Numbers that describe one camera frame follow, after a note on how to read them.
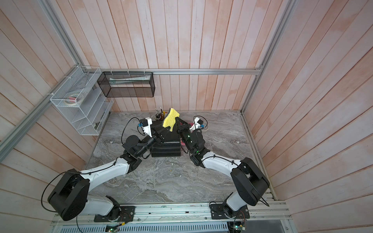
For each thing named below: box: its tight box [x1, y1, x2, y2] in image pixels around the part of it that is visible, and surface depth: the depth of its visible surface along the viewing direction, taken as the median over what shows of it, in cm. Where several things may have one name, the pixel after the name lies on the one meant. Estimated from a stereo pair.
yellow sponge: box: [162, 107, 180, 133], surface depth 74 cm
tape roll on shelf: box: [65, 95, 79, 106], surface depth 74 cm
